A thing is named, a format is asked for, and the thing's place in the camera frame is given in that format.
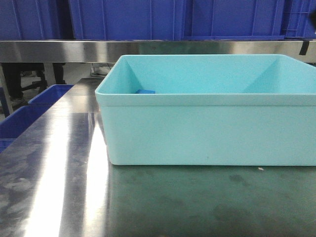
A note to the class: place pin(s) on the blue cube in tub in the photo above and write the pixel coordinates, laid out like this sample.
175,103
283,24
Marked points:
144,91

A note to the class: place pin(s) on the blue bin upper shelf right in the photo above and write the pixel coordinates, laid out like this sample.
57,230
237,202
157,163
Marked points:
233,20

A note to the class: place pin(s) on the blue bin shelf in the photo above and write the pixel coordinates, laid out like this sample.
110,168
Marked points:
233,20
127,19
29,20

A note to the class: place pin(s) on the blue bin upper shelf middle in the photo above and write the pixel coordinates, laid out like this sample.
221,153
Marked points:
127,19

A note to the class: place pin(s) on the stainless steel shelf rack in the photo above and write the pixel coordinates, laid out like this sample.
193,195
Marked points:
190,78

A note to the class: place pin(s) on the blue bin upper shelf left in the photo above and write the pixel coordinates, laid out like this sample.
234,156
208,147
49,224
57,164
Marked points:
29,20

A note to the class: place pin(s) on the light blue plastic tub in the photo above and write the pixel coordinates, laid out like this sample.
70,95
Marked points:
275,140

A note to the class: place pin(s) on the blue bin lower back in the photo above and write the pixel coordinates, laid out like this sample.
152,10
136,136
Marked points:
51,95

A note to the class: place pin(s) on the blue bin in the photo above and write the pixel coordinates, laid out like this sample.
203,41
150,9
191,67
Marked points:
51,95
16,123

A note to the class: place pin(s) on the black office chair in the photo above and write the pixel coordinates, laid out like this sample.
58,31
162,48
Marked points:
39,69

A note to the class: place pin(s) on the blue bin lower front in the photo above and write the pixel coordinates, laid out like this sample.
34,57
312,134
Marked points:
16,123

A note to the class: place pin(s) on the black tape strip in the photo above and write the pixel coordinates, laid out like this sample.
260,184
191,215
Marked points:
304,47

